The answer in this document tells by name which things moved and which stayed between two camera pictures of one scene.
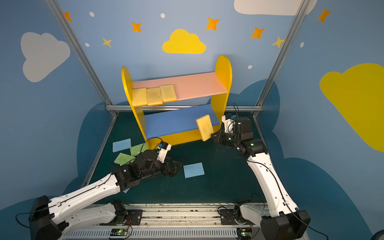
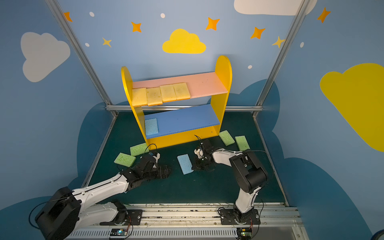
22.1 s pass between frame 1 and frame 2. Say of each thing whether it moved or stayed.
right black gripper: moved
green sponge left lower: stayed
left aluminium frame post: stayed
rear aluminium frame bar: stayed
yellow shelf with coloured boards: stayed
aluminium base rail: stayed
